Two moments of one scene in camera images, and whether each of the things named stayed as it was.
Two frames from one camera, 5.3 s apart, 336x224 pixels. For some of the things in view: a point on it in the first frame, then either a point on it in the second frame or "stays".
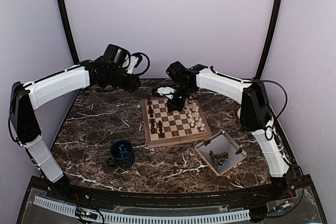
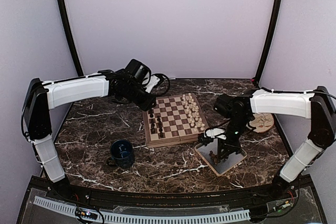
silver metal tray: x=221 y=151 stays
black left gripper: x=130 y=86 to x=146 y=105
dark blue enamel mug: x=122 y=154 stays
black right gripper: x=175 y=106 to x=232 y=146
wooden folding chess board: x=163 y=128 stays
